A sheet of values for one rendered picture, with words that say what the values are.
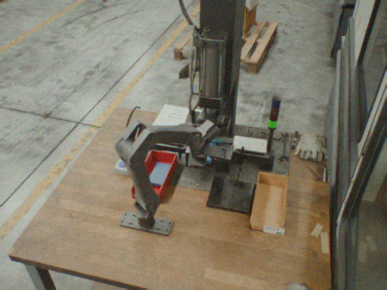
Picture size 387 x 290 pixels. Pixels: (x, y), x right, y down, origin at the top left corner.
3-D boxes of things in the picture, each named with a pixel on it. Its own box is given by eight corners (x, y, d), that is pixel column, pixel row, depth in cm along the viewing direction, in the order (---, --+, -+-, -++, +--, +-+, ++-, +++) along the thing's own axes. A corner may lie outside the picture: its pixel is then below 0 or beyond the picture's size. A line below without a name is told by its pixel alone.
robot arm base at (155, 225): (122, 198, 144) (116, 212, 139) (173, 208, 140) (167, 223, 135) (125, 212, 149) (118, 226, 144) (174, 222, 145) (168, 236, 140)
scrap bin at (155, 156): (132, 198, 155) (131, 188, 151) (152, 159, 174) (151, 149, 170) (160, 204, 153) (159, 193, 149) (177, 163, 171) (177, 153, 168)
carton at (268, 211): (249, 229, 144) (251, 217, 139) (256, 184, 162) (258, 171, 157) (283, 236, 141) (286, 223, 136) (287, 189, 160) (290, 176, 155)
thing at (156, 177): (143, 185, 160) (143, 180, 158) (157, 162, 171) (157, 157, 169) (159, 189, 158) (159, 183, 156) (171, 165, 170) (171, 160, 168)
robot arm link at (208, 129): (208, 126, 148) (199, 107, 139) (223, 136, 143) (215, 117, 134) (187, 146, 146) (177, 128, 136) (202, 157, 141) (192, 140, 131)
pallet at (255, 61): (206, 23, 535) (206, 12, 526) (277, 32, 508) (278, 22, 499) (173, 59, 448) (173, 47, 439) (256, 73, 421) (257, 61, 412)
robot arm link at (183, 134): (190, 121, 139) (122, 118, 117) (206, 132, 134) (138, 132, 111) (179, 149, 143) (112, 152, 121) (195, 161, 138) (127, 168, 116)
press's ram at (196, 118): (183, 137, 158) (181, 73, 139) (197, 103, 178) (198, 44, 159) (225, 143, 155) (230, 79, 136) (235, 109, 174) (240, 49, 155)
